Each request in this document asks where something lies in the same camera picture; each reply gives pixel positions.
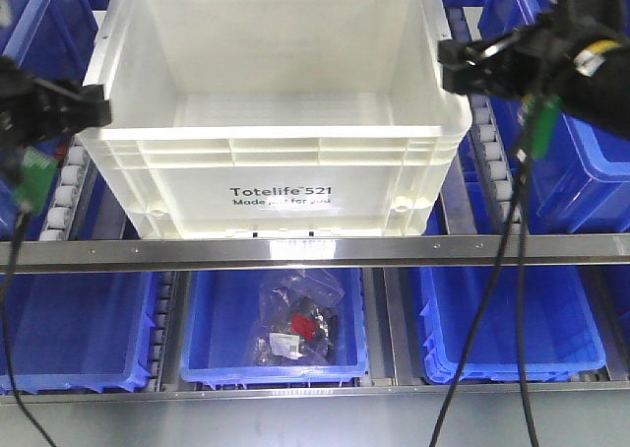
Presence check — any metal shelf front rail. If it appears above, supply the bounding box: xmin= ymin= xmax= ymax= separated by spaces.
xmin=15 ymin=233 xmax=629 ymax=274

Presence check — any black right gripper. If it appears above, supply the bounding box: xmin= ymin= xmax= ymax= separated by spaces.
xmin=437 ymin=0 xmax=615 ymax=102

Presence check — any black cable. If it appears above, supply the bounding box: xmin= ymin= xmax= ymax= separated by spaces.
xmin=427 ymin=156 xmax=533 ymax=447
xmin=0 ymin=205 xmax=58 ymax=447
xmin=514 ymin=146 xmax=542 ymax=447

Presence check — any blue bin upper left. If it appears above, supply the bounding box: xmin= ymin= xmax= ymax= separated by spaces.
xmin=0 ymin=0 xmax=117 ymax=241

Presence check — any blue bin lower right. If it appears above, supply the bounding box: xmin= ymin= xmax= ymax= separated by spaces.
xmin=409 ymin=266 xmax=605 ymax=384

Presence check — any right roller track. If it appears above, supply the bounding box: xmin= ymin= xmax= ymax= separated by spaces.
xmin=445 ymin=6 xmax=526 ymax=229

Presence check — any left roller track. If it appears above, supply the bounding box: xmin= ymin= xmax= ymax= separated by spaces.
xmin=38 ymin=138 xmax=91 ymax=242

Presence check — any metal shelf rail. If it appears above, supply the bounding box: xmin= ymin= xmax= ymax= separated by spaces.
xmin=21 ymin=380 xmax=629 ymax=405
xmin=15 ymin=233 xmax=629 ymax=274

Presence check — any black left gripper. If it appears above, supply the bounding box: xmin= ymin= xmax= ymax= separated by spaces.
xmin=1 ymin=56 xmax=112 ymax=147

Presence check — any blue bin lower middle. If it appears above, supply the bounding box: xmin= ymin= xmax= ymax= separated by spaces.
xmin=181 ymin=269 xmax=368 ymax=389

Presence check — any green circuit board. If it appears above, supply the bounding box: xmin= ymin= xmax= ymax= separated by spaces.
xmin=12 ymin=147 xmax=57 ymax=216
xmin=519 ymin=95 xmax=562 ymax=160

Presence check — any green right circuit board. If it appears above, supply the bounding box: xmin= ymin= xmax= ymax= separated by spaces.
xmin=519 ymin=95 xmax=562 ymax=160

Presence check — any green left circuit board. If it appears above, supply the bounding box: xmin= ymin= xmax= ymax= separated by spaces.
xmin=12 ymin=147 xmax=57 ymax=216

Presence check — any roller track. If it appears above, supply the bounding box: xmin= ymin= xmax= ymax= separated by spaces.
xmin=445 ymin=6 xmax=526 ymax=229
xmin=38 ymin=138 xmax=91 ymax=242

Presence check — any blue bin lower left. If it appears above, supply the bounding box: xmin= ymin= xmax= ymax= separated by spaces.
xmin=1 ymin=272 xmax=160 ymax=394

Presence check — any black left cable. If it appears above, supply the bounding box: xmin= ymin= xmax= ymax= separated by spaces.
xmin=0 ymin=205 xmax=58 ymax=447

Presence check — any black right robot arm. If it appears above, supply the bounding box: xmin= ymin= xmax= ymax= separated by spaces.
xmin=437 ymin=0 xmax=629 ymax=138

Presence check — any blue bin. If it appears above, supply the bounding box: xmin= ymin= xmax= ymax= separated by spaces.
xmin=181 ymin=269 xmax=368 ymax=389
xmin=0 ymin=0 xmax=117 ymax=241
xmin=409 ymin=266 xmax=605 ymax=384
xmin=1 ymin=272 xmax=160 ymax=394

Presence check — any lower metal shelf rail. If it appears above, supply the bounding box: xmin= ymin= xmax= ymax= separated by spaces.
xmin=21 ymin=380 xmax=629 ymax=405

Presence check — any blue plastic crate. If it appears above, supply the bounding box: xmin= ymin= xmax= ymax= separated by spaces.
xmin=478 ymin=0 xmax=629 ymax=233

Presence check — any white plastic tote crate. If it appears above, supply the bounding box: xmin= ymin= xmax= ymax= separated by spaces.
xmin=80 ymin=0 xmax=472 ymax=240

